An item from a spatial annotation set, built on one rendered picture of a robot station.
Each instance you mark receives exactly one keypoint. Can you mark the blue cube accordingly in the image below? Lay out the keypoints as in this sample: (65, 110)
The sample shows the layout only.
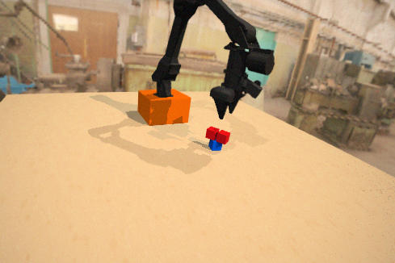
(215, 146)

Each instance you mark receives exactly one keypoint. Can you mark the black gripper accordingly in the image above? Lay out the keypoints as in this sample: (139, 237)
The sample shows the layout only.
(227, 94)

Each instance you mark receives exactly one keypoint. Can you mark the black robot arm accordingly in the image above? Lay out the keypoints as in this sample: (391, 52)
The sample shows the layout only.
(257, 60)

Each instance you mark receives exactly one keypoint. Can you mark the red cube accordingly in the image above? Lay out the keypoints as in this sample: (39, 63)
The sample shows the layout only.
(223, 137)
(211, 133)

